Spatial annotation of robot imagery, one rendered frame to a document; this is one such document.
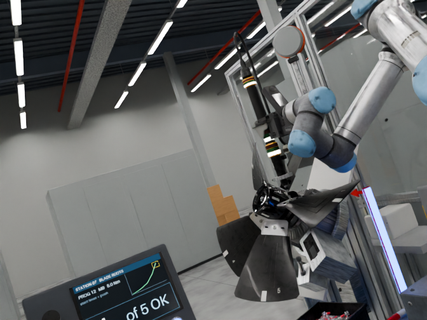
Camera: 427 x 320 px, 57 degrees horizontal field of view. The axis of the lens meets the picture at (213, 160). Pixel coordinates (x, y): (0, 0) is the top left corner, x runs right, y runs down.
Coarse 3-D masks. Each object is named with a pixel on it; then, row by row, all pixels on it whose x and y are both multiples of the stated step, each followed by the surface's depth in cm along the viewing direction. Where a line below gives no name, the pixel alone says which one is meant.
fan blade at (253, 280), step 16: (256, 240) 137; (272, 240) 135; (288, 240) 134; (256, 256) 134; (272, 256) 132; (288, 256) 130; (256, 272) 130; (272, 272) 128; (288, 272) 126; (240, 288) 131; (256, 288) 127; (272, 288) 125; (288, 288) 123
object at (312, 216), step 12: (324, 192) 126; (336, 192) 119; (348, 192) 113; (288, 204) 129; (300, 204) 124; (312, 204) 119; (324, 204) 115; (336, 204) 111; (300, 216) 118; (312, 216) 114; (324, 216) 110; (312, 228) 110
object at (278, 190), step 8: (264, 184) 144; (256, 192) 147; (264, 192) 143; (272, 192) 138; (280, 192) 140; (296, 192) 144; (256, 200) 146; (264, 200) 139; (272, 200) 137; (280, 200) 138; (256, 208) 144; (264, 208) 137; (272, 208) 138; (280, 208) 138; (264, 216) 140; (272, 216) 139; (280, 216) 139; (288, 216) 141; (296, 216) 139; (288, 224) 140
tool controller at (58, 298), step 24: (120, 264) 72; (144, 264) 73; (168, 264) 74; (72, 288) 68; (96, 288) 69; (120, 288) 70; (144, 288) 71; (168, 288) 72; (24, 312) 65; (48, 312) 64; (72, 312) 66; (96, 312) 67; (120, 312) 68; (144, 312) 70; (168, 312) 71; (192, 312) 72
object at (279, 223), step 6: (264, 222) 141; (270, 222) 140; (276, 222) 140; (282, 222) 139; (264, 228) 139; (270, 228) 139; (276, 228) 138; (270, 234) 137; (276, 234) 137; (282, 234) 136
